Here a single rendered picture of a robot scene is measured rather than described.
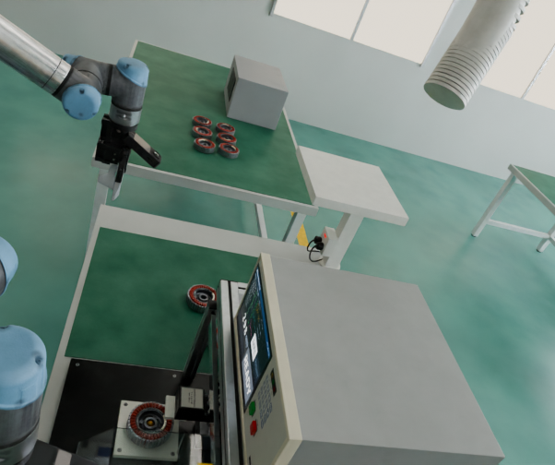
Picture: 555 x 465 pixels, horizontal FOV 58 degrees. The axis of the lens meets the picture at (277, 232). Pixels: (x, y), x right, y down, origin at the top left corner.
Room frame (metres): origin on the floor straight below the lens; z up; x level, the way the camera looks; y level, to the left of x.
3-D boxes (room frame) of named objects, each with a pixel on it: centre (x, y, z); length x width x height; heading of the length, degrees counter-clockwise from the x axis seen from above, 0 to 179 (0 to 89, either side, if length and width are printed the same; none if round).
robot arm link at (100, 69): (1.09, 0.55, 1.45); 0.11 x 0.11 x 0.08; 26
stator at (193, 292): (1.29, 0.15, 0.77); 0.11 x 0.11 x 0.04
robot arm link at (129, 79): (1.15, 0.47, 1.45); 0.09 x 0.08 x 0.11; 116
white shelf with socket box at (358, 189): (1.70, -0.17, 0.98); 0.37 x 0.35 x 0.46; 20
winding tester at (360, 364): (0.75, -0.24, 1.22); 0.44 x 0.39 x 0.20; 20
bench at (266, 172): (2.95, 0.68, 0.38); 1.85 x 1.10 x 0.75; 20
